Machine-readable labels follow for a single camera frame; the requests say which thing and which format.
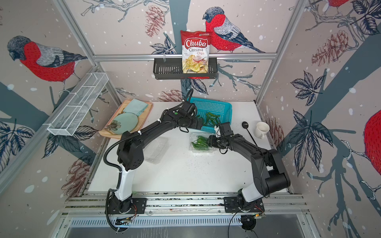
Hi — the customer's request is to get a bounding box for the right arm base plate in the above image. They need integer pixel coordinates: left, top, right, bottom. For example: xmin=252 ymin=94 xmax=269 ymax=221
xmin=222 ymin=196 xmax=265 ymax=213

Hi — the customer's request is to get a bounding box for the teal plastic mesh basket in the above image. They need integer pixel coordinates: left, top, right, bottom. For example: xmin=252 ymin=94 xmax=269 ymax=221
xmin=190 ymin=98 xmax=232 ymax=133

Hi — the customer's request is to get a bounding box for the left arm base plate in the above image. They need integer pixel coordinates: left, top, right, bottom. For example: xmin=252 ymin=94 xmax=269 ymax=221
xmin=106 ymin=197 xmax=147 ymax=215

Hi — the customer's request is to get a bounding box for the white ceramic cup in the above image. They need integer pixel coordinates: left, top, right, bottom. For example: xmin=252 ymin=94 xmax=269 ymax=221
xmin=255 ymin=122 xmax=270 ymax=139

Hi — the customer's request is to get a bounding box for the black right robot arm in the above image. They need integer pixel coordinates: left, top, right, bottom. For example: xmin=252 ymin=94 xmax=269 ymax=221
xmin=208 ymin=123 xmax=291 ymax=209

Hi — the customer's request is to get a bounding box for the light green folded cloth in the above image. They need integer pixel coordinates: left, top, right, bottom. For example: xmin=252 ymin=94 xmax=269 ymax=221
xmin=123 ymin=99 xmax=148 ymax=117

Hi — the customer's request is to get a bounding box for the white wire wall basket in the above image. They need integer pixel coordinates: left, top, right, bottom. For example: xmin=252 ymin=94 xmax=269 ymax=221
xmin=47 ymin=72 xmax=109 ymax=136

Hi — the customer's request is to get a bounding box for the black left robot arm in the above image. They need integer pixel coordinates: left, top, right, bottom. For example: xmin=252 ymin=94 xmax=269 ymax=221
xmin=103 ymin=89 xmax=203 ymax=214

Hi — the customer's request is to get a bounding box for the Chuba cassava chips bag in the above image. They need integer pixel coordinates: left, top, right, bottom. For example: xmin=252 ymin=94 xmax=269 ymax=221
xmin=181 ymin=31 xmax=211 ymax=73

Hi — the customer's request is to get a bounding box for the green peppers pile container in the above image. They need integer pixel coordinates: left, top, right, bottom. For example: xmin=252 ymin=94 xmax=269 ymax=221
xmin=191 ymin=136 xmax=209 ymax=151

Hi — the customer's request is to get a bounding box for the black wall shelf basket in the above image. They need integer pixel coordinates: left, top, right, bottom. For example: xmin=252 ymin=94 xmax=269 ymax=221
xmin=153 ymin=57 xmax=219 ymax=80

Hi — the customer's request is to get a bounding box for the green ceramic plate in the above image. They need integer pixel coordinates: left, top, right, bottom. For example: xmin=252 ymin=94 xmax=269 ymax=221
xmin=106 ymin=113 xmax=139 ymax=134

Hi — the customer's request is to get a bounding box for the black metal spoon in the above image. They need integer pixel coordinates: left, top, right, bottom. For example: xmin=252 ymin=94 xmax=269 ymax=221
xmin=242 ymin=122 xmax=258 ymax=146

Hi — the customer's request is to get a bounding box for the wooden tray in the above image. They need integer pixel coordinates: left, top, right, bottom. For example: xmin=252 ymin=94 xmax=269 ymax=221
xmin=99 ymin=99 xmax=153 ymax=139

